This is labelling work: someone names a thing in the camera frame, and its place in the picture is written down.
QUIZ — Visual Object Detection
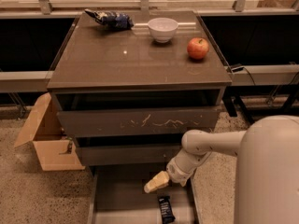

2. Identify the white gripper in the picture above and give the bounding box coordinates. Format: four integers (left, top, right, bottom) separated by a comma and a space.
144, 148, 211, 193

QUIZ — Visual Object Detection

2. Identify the dark blue rxbar wrapper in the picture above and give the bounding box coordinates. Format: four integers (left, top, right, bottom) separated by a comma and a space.
158, 196, 176, 224

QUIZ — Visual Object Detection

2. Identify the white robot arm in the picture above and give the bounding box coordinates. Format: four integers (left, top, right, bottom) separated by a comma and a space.
144, 115, 299, 224

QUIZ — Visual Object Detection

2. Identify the grey bottom drawer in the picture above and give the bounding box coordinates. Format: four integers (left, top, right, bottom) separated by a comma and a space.
87, 163, 200, 224

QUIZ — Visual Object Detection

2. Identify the grey drawer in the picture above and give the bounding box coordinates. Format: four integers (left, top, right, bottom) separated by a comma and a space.
56, 92, 220, 137
87, 163, 200, 224
77, 133, 183, 166

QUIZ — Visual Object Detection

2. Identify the grey top drawer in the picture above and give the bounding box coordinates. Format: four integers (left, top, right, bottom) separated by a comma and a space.
56, 92, 220, 137

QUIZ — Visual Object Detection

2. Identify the grey middle drawer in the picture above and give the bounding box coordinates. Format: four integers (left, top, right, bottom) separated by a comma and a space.
77, 133, 183, 166

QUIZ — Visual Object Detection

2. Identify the grey drawer cabinet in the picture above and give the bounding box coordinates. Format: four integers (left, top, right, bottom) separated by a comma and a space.
46, 10, 233, 179

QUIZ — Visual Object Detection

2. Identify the black rolling stand leg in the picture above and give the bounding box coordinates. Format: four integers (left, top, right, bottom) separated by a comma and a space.
222, 94, 254, 124

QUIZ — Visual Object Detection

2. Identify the cardboard box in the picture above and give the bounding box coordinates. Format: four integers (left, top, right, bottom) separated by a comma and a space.
14, 93, 85, 171

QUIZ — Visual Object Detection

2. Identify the red apple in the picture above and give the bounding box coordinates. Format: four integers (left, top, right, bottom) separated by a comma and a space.
187, 37, 209, 60

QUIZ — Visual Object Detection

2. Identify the white bowl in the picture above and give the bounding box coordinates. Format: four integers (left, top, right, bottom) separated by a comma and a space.
148, 18, 178, 43

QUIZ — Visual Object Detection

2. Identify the blue chip bag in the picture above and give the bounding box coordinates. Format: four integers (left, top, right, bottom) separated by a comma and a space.
85, 8, 134, 30

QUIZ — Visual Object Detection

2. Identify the black cable with plug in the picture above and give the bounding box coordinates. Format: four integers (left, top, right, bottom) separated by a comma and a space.
225, 63, 257, 87

